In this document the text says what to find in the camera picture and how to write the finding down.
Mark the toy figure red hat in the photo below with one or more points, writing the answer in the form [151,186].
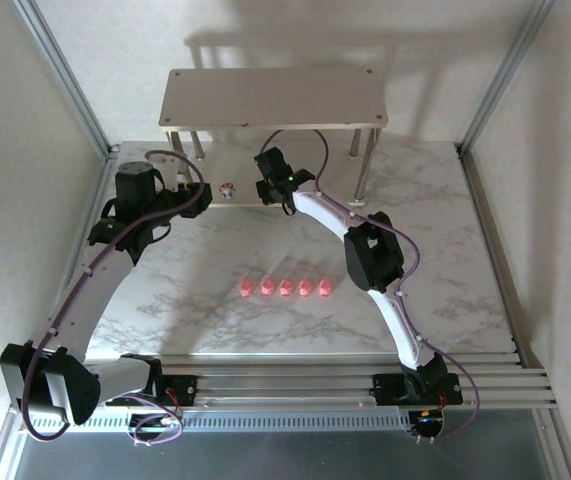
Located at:
[226,191]

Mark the two-tier white shelf metal legs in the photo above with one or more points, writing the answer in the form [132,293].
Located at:
[275,100]

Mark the pink pig toy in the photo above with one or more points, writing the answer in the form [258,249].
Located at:
[246,288]
[268,287]
[306,287]
[325,288]
[286,287]

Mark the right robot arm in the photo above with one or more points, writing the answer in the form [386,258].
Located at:
[325,215]

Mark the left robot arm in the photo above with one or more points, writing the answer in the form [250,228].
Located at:
[100,285]

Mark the aluminium mounting rails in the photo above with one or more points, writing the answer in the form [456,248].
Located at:
[285,380]

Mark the small controller board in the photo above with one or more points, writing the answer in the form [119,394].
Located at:
[152,425]
[427,425]

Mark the grey metal base panel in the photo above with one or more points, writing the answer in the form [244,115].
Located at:
[285,460]

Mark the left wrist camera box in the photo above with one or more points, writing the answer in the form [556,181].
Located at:
[170,172]

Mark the aluminium frame post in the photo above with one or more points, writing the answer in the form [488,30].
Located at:
[505,75]
[66,75]

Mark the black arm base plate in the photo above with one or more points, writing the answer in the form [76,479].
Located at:
[390,387]
[180,390]

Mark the aluminium frame bar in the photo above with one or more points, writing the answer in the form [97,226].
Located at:
[563,450]
[4,460]

